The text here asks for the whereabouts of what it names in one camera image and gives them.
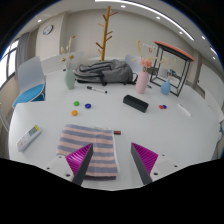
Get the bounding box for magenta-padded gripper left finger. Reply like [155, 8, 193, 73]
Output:
[41, 143, 94, 186]

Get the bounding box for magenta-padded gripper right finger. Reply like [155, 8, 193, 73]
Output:
[130, 142, 183, 186]

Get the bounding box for striped pink grey towel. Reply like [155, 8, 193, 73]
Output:
[55, 124, 119, 181]

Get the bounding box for white remote control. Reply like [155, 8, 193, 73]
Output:
[16, 124, 43, 153]

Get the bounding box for black rectangular box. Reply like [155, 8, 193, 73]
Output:
[122, 94, 150, 114]

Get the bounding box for black white marker pen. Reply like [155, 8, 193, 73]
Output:
[86, 85, 108, 94]

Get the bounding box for small blue vase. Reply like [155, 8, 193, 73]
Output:
[160, 79, 172, 96]

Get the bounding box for pink vase with flowers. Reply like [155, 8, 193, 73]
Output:
[134, 39, 154, 95]

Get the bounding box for green vase with dried flowers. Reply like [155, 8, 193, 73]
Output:
[59, 35, 77, 91]

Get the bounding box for white chair with blue seat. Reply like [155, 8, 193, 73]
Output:
[12, 55, 47, 109]

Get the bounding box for white side desk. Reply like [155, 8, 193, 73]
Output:
[0, 103, 9, 134]

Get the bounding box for grey backpack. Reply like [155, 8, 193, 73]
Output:
[73, 59, 138, 87]

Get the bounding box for window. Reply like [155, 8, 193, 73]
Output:
[0, 39, 20, 89]

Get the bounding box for grey curtain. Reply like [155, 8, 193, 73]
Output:
[14, 31, 31, 73]

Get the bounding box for wooden coat rack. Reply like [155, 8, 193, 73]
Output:
[95, 5, 119, 62]

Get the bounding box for ceiling light strip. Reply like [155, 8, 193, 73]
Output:
[94, 0, 195, 42]

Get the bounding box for ceiling spot lights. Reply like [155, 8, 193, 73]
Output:
[37, 3, 218, 56]

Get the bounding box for black frame orange top table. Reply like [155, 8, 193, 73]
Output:
[149, 40, 196, 98]

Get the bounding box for round wall clock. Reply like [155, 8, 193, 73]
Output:
[42, 24, 54, 36]

